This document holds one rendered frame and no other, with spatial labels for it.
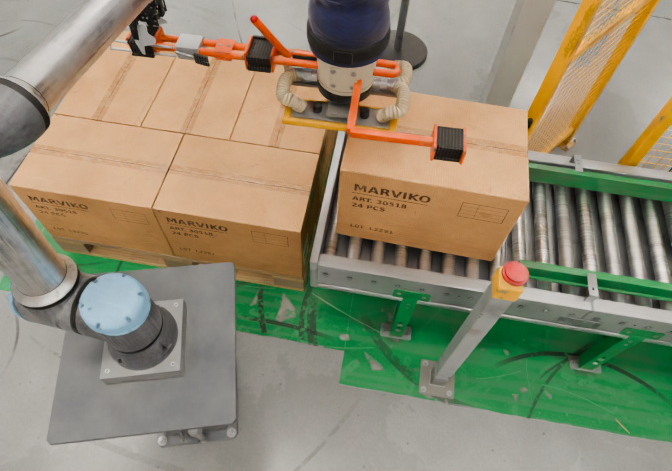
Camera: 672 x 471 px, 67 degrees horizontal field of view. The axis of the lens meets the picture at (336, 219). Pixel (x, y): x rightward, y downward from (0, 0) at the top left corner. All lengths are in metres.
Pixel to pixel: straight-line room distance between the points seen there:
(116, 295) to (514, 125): 1.35
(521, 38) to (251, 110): 1.31
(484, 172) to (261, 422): 1.34
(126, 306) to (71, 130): 1.31
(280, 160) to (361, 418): 1.13
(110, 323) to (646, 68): 3.59
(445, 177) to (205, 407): 0.99
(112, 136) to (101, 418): 1.25
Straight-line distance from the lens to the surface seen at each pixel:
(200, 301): 1.65
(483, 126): 1.84
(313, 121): 1.52
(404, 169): 1.65
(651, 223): 2.39
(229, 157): 2.21
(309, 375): 2.31
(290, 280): 2.36
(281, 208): 2.03
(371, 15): 1.33
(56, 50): 1.06
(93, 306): 1.35
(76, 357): 1.69
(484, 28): 3.90
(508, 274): 1.41
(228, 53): 1.57
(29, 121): 0.97
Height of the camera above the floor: 2.23
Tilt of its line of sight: 57 degrees down
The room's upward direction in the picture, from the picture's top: 4 degrees clockwise
